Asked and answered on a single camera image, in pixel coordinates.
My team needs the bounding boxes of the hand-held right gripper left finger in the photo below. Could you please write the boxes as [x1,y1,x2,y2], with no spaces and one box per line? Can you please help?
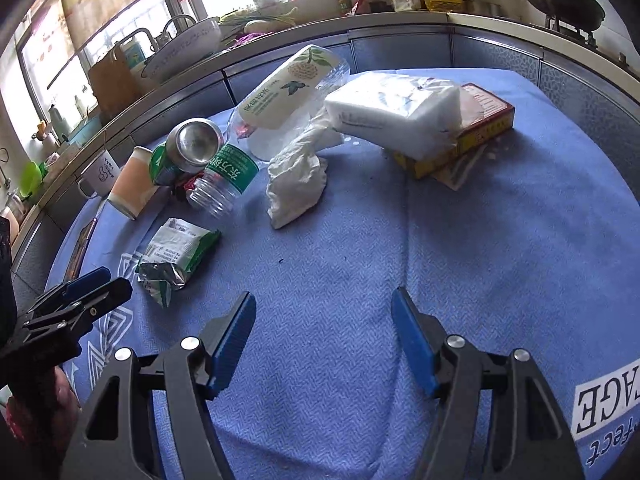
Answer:
[60,290,257,480]

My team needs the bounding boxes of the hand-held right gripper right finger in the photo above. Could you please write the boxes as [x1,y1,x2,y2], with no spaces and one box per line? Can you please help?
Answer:
[391,286,586,480]

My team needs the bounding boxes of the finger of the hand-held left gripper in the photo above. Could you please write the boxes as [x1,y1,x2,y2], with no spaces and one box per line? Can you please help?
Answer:
[20,276,133,347]
[25,266,112,317]

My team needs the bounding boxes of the pink white paper cup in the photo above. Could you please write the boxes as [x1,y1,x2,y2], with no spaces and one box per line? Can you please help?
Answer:
[106,146,168,221]

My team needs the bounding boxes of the green drink can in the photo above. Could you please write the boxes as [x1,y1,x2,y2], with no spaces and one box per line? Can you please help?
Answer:
[150,118,226,187]

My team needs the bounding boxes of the person's left hand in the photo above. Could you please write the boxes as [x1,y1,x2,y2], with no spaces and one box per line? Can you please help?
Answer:
[52,366,82,428]

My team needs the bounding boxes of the pink case smartphone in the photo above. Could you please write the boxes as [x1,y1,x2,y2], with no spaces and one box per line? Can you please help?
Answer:
[64,217,98,281]

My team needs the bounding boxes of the green white snack wrapper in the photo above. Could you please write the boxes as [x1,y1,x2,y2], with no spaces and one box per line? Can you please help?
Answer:
[136,217,222,309]

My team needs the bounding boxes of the metal pot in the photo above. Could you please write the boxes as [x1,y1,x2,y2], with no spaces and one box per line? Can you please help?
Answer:
[0,190,26,226]

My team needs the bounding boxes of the white enamel mug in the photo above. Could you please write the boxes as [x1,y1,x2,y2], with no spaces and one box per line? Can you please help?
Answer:
[76,149,121,199]

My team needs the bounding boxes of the green plastic container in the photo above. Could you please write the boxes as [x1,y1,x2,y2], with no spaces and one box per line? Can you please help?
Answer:
[20,161,43,196]

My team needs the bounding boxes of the blue printed tablecloth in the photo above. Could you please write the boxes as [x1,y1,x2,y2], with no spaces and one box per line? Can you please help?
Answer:
[45,67,640,480]

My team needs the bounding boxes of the red white snack wrapper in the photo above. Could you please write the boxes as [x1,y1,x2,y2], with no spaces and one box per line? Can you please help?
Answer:
[172,170,206,196]

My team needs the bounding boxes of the clear green label plastic bottle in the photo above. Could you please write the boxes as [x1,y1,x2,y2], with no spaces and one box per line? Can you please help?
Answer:
[187,142,260,220]

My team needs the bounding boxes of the crumpled white tissue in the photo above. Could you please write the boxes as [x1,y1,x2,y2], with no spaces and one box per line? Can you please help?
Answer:
[266,120,341,231]

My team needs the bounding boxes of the striped flat paper packet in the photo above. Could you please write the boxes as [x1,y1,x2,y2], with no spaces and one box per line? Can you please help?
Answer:
[432,142,498,192]

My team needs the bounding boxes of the wooden cutting board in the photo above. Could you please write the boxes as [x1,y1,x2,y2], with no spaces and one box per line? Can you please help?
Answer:
[87,42,146,118]

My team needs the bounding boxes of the white tissue pack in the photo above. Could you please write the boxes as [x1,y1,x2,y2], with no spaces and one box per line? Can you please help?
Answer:
[324,71,468,166]

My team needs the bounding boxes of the red yellow cardboard box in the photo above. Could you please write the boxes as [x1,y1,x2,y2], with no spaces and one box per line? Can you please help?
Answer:
[392,82,516,181]

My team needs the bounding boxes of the white enamel basin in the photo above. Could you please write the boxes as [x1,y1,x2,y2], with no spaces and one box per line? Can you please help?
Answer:
[140,16,222,83]

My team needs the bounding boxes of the large bottle, white label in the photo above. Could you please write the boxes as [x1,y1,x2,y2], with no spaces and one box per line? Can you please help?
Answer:
[227,44,351,161]

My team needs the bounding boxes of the purple mesh scrubber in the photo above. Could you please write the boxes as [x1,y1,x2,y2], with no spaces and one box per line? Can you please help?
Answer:
[231,31,273,47]

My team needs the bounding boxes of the kitchen counter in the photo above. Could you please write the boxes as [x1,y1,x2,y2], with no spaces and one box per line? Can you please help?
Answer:
[10,10,640,286]

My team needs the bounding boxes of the green onions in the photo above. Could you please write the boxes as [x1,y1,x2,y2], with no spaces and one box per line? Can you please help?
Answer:
[220,7,298,36]

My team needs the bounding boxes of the gas stove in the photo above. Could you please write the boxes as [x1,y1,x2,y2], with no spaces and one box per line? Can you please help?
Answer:
[545,15,598,48]

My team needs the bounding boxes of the black wok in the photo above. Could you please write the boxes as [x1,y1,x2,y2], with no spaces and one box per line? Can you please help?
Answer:
[516,0,607,31]

